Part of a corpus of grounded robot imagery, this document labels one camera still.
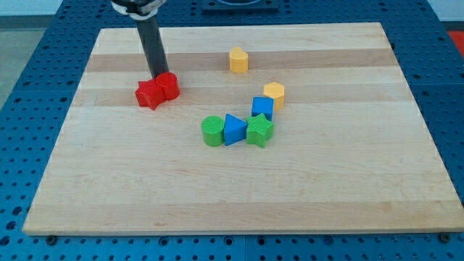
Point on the yellow heart block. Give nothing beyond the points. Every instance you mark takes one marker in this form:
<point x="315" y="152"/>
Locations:
<point x="238" y="60"/>

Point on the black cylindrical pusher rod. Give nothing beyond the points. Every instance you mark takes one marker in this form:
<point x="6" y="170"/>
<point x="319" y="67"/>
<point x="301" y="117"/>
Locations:
<point x="151" y="40"/>

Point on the green star block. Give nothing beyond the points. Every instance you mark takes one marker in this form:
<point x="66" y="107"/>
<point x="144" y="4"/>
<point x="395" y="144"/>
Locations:
<point x="259" y="130"/>

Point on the blue cube block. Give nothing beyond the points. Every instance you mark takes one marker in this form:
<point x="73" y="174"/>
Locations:
<point x="262" y="105"/>

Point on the red star block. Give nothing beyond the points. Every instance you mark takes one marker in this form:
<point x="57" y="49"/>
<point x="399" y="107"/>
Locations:
<point x="149" y="94"/>

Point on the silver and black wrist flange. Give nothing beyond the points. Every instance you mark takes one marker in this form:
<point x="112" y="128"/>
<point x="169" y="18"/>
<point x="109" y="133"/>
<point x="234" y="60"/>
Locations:
<point x="137" y="9"/>

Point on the yellow hexagon block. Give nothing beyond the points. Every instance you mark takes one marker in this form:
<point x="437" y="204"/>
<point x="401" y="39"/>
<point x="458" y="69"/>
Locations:
<point x="275" y="91"/>

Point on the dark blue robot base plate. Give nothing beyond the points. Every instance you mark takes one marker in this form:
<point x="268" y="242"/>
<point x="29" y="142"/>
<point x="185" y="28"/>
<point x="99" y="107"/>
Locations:
<point x="210" y="6"/>

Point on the green cylinder block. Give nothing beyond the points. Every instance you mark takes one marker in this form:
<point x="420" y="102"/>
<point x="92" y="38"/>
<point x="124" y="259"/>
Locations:
<point x="213" y="130"/>

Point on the blue triangle block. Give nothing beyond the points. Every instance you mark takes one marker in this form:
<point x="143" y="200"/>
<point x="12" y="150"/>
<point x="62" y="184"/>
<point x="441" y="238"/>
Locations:
<point x="235" y="130"/>

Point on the light wooden board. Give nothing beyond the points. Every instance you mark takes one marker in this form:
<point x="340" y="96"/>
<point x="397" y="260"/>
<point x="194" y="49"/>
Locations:
<point x="350" y="151"/>

